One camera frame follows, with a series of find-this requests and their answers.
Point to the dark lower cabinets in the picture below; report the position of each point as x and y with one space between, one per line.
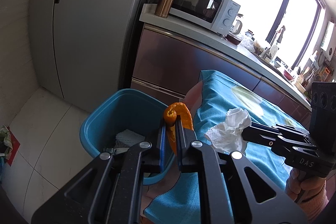
168 65

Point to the white microwave oven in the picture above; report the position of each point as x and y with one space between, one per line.
214 15

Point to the kitchen faucet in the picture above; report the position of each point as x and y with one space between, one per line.
270 53

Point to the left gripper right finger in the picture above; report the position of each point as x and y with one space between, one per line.
231 188

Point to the person's right hand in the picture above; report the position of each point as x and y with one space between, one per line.
311 186

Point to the electric kettle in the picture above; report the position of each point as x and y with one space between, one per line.
237 24

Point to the white water heater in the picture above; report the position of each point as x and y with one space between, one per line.
329 41

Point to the kitchen window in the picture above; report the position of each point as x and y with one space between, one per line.
265 17

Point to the white foam fruit net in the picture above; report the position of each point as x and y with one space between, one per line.
127 138

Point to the white tissue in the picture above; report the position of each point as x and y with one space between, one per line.
226 137

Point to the grey refrigerator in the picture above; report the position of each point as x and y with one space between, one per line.
77 46

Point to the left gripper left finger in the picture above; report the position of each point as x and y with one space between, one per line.
109 188

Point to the dark red bowl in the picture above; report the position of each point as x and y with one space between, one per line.
233 39

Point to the teal plastic trash bin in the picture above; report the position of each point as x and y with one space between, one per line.
134 110

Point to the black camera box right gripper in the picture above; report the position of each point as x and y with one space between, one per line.
322 123

